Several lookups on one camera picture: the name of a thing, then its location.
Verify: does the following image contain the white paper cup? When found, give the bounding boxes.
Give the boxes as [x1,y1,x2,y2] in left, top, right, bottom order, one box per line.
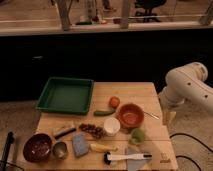
[104,117,120,136]

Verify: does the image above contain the small metal cup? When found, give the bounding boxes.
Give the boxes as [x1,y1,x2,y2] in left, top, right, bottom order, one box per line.
[52,141,68,159]

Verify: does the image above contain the dark brown bowl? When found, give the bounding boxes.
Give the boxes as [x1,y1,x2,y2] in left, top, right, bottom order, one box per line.
[23,133,52,163]

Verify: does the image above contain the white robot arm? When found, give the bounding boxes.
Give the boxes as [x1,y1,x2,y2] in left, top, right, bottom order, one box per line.
[158,62,213,125]

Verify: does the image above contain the yellow banana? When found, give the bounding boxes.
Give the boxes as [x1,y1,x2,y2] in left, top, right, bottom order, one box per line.
[90,143,118,152]

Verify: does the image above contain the blue sponge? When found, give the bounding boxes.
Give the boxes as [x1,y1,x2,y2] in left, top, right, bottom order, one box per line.
[72,134,89,157]

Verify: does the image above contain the metal spoon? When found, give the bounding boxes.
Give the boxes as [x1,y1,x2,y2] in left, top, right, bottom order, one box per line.
[143,111,160,120]

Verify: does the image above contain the green plastic tray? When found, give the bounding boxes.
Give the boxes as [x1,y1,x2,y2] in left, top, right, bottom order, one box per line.
[36,77,94,115]

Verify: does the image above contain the orange bowl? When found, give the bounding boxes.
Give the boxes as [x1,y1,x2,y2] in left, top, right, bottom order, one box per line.
[116,103,144,129]

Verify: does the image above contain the black cable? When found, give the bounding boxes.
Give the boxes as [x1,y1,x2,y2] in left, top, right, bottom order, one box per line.
[169,132,213,171]

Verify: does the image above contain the grey cloth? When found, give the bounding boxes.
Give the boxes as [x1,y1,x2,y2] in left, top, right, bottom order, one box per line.
[125,147,152,171]

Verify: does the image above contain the white dish brush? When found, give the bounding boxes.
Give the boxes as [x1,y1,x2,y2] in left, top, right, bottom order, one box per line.
[104,152,152,165]

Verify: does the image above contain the black office chair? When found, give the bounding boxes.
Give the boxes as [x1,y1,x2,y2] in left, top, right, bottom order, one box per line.
[135,0,167,23]

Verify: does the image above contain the green cucumber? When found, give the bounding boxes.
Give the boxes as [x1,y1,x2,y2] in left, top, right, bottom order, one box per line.
[93,109,115,117]

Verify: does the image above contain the black stand pole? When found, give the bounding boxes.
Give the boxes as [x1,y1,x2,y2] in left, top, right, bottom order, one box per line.
[0,132,14,171]

